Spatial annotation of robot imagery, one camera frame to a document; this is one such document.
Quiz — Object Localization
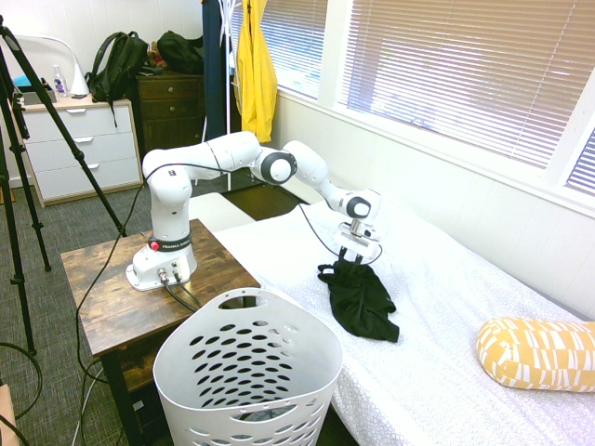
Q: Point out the brown teddy bear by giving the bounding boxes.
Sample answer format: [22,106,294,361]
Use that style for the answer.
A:
[147,40,167,69]

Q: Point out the white coat rack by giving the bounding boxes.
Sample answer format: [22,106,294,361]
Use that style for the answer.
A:
[217,0,248,192]

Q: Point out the black duffel bag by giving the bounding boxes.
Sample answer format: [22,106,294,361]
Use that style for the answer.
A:
[156,30,205,75]

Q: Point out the clear plastic bottle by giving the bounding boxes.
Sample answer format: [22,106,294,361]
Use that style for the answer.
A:
[52,64,71,99]

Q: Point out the black camera tripod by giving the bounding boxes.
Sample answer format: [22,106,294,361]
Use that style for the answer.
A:
[0,13,128,357]

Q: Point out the yellow jacket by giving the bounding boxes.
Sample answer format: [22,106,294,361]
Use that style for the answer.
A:
[233,0,279,144]

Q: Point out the dark wooden dresser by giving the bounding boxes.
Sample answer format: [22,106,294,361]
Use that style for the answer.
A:
[135,72,208,162]

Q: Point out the white dotted bedspread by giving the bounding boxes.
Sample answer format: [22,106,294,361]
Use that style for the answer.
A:
[211,189,595,446]

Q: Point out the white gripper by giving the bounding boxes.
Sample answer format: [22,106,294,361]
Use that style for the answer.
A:
[334,230,379,269]

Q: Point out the yellow white patterned bolster pillow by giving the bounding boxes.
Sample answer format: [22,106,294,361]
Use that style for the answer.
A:
[475,316,595,395]

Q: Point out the white perforated laundry basket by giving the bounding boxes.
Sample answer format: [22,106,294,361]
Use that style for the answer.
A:
[152,287,344,446]

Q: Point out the thick black base cable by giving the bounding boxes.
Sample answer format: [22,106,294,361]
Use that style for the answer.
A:
[160,273,200,314]

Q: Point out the grey storage box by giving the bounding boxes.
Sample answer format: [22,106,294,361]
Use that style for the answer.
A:
[18,90,58,107]

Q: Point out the grey base cable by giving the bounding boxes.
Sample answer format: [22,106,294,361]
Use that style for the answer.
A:
[175,276,205,308]

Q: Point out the white drawer dresser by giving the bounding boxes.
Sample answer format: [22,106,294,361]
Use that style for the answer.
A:
[18,98,143,208]

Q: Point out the white desk lamp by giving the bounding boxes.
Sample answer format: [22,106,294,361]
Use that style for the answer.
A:
[8,35,90,99]

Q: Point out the black garment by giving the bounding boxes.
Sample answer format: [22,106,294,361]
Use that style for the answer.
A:
[317,259,401,344]

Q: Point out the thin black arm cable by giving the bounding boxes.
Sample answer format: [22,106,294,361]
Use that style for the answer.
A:
[73,160,385,446]

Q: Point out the dark blue hanging garment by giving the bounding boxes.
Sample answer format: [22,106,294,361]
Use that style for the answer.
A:
[203,0,232,141]

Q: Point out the wide white window blinds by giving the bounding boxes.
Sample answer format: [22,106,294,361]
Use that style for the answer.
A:
[337,0,595,170]

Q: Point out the black backpack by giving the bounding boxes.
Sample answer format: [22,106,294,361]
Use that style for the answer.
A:
[85,31,151,127]

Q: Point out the rustic wooden side table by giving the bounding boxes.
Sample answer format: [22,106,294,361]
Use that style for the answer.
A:
[59,217,261,446]

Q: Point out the narrow white window blinds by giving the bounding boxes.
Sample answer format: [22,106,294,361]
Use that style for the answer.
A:
[563,129,595,199]

